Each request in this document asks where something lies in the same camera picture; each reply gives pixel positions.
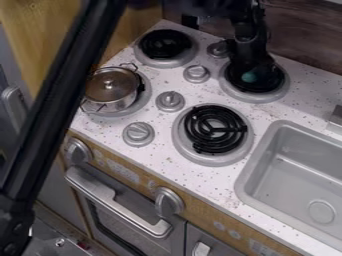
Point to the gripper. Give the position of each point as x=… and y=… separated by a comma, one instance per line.
x=250, y=55

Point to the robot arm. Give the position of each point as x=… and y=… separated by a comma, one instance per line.
x=244, y=13

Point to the toy stove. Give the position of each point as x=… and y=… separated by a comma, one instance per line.
x=214, y=130

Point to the green toy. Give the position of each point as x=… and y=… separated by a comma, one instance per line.
x=249, y=77

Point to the toy sink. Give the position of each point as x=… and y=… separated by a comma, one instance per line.
x=294, y=180

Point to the silver pot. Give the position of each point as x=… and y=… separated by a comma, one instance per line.
x=116, y=102

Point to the silver lid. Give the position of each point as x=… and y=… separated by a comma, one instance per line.
x=110, y=84

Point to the black metal bar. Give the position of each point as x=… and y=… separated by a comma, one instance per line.
x=53, y=110

